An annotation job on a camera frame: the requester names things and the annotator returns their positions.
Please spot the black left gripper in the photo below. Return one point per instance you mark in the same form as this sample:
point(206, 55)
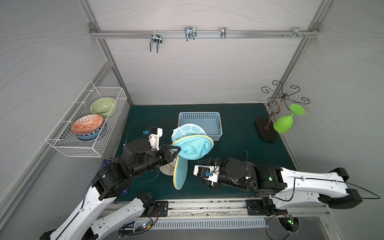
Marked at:
point(163, 154)

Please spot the teal mesh laundry bag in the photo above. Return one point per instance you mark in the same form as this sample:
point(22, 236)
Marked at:
point(194, 144)

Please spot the cream mesh laundry bag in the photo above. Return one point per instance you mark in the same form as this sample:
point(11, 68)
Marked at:
point(168, 169)

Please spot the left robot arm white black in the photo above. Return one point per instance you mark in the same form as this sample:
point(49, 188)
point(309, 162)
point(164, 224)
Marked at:
point(138, 158)

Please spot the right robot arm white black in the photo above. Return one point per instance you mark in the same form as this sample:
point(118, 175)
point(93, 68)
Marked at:
point(281, 188)

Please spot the blue Doritos chip bag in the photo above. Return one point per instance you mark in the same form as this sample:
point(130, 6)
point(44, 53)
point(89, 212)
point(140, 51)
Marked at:
point(107, 162)

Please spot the light blue plastic basket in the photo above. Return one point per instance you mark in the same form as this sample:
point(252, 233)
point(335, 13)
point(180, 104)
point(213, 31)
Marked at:
point(210, 122)

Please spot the green ceramic bowl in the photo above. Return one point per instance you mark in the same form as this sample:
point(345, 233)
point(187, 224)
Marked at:
point(105, 107)

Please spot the blue bowl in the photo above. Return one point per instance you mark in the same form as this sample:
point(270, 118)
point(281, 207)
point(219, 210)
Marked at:
point(89, 136)

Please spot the green plastic wine glass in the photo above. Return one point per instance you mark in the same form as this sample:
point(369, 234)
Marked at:
point(284, 124)

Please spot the orange patterned bowl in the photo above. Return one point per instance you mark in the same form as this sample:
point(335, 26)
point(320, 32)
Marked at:
point(87, 124)

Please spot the double metal hook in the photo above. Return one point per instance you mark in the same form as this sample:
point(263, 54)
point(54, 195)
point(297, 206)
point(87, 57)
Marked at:
point(156, 40)

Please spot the metal clip hook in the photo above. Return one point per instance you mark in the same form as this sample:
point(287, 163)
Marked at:
point(190, 33)

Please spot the small metal hook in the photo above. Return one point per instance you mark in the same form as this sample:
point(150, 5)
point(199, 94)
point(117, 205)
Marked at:
point(223, 32)

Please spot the right metal hook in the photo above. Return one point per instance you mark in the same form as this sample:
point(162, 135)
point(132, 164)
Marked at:
point(296, 34)

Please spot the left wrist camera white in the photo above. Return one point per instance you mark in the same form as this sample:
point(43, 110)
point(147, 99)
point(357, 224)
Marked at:
point(153, 135)

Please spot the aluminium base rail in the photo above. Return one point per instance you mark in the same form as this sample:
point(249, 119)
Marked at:
point(214, 209)

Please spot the white cable duct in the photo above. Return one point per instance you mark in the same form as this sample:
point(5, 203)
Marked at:
point(217, 224)

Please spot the copper wire glass stand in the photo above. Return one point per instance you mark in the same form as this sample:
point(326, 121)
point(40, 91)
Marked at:
point(275, 105)

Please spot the white wire wall basket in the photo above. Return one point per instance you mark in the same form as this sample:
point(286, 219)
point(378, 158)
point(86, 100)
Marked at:
point(64, 141)

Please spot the aluminium top rail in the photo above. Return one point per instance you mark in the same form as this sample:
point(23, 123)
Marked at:
point(214, 34)

